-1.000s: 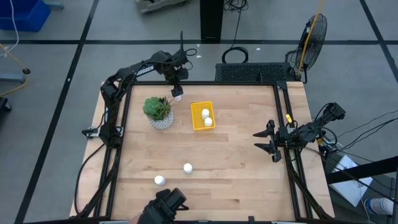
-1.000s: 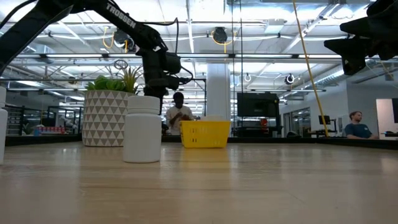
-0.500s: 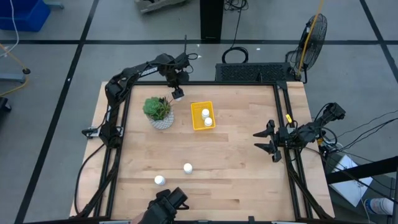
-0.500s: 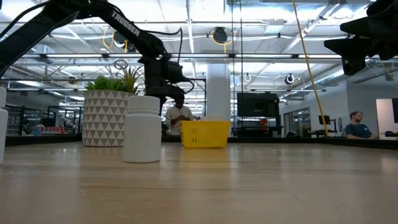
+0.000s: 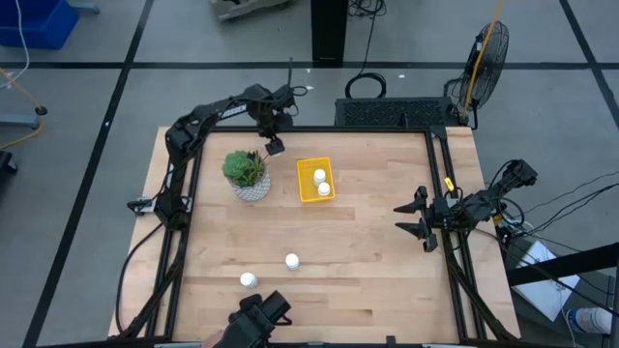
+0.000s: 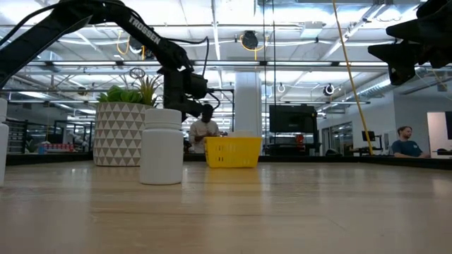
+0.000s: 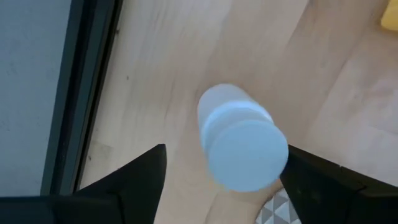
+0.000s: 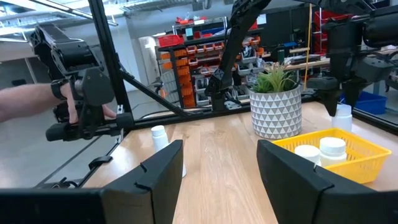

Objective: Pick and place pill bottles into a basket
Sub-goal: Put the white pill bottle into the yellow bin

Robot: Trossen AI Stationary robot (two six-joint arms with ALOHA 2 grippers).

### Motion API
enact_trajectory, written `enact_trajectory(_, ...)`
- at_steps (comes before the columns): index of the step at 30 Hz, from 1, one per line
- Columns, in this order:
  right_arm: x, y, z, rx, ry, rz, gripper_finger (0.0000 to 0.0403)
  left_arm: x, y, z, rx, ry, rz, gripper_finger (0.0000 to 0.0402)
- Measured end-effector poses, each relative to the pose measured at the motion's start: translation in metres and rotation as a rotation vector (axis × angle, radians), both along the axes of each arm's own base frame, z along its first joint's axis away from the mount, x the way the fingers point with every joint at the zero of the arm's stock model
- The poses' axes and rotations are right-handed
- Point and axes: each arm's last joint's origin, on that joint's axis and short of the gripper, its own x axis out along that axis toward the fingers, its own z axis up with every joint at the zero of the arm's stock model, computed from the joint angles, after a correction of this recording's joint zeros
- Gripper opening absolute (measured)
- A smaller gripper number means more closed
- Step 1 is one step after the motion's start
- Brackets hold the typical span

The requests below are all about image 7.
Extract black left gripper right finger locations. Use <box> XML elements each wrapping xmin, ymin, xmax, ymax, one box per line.
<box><xmin>279</xmin><ymin>144</ymin><xmax>398</xmax><ymax>224</ymax></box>

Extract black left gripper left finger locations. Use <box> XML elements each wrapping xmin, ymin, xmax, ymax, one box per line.
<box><xmin>49</xmin><ymin>143</ymin><xmax>168</xmax><ymax>224</ymax></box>

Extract white pill bottle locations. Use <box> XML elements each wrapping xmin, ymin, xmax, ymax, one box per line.
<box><xmin>197</xmin><ymin>83</ymin><xmax>289</xmax><ymax>192</ymax></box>

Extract yellow plastic basket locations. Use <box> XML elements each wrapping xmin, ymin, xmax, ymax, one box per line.
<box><xmin>381</xmin><ymin>0</ymin><xmax>398</xmax><ymax>32</ymax></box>

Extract grey white triangle-patterned object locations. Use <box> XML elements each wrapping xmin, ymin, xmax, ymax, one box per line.
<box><xmin>255</xmin><ymin>187</ymin><xmax>302</xmax><ymax>224</ymax></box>

